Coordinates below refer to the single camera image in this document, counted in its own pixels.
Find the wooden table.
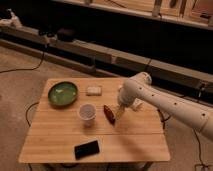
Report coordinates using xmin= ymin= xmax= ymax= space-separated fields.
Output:
xmin=19 ymin=78 xmax=170 ymax=163

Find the white sponge block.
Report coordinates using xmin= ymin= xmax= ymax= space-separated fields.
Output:
xmin=86 ymin=86 xmax=102 ymax=96

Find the white plastic bottle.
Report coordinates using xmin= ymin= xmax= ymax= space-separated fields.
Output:
xmin=117 ymin=86 xmax=142 ymax=111

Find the green bowl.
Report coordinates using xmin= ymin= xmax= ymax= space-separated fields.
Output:
xmin=48 ymin=81 xmax=78 ymax=107

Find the black device on ledge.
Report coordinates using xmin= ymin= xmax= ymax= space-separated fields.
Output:
xmin=57 ymin=29 xmax=75 ymax=42

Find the white object far left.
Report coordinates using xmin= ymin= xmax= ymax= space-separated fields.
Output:
xmin=0 ymin=9 xmax=22 ymax=28

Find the black rectangular phone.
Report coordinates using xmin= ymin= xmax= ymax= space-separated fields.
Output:
xmin=74 ymin=140 xmax=100 ymax=160

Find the clear plastic cup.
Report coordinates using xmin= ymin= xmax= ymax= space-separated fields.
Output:
xmin=78 ymin=104 xmax=96 ymax=127

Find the black floor cable left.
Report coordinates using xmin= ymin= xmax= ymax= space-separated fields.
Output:
xmin=0 ymin=49 xmax=46 ymax=75

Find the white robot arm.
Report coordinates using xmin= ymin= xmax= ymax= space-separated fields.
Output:
xmin=117 ymin=72 xmax=213 ymax=141

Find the black cable right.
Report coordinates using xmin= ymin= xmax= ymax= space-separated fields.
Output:
xmin=191 ymin=128 xmax=211 ymax=171

